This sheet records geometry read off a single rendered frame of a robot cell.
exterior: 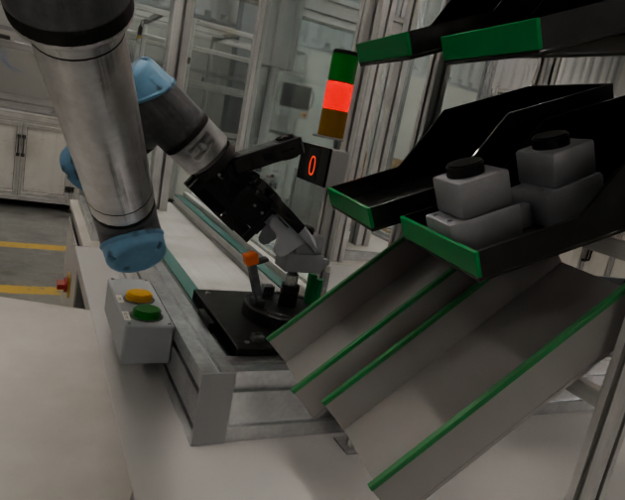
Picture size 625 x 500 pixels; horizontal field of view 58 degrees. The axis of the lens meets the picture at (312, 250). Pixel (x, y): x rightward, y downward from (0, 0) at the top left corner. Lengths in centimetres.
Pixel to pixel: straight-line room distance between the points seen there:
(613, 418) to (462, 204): 20
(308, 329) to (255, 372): 10
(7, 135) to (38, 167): 37
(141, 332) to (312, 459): 29
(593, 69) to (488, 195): 1307
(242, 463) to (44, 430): 24
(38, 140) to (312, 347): 541
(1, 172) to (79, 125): 548
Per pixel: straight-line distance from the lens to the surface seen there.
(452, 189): 46
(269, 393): 76
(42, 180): 603
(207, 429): 75
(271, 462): 75
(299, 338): 69
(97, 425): 79
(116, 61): 52
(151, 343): 85
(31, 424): 80
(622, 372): 50
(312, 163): 108
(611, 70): 1392
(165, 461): 73
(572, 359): 50
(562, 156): 50
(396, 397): 58
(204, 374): 71
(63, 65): 51
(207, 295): 96
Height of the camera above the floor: 127
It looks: 12 degrees down
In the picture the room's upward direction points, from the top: 11 degrees clockwise
